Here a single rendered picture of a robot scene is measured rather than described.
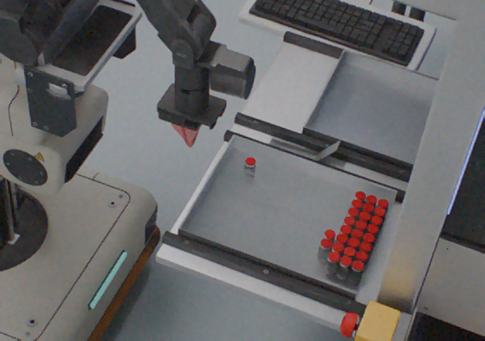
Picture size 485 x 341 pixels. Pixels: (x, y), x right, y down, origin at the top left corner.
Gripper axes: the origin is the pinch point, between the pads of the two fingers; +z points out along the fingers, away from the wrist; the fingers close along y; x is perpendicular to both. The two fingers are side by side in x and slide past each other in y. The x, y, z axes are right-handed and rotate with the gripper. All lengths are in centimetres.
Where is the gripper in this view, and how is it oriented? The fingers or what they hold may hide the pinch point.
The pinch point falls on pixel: (190, 141)
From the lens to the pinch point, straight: 171.7
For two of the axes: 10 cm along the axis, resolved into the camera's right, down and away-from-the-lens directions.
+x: 3.6, -6.6, 6.5
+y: 9.3, 3.1, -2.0
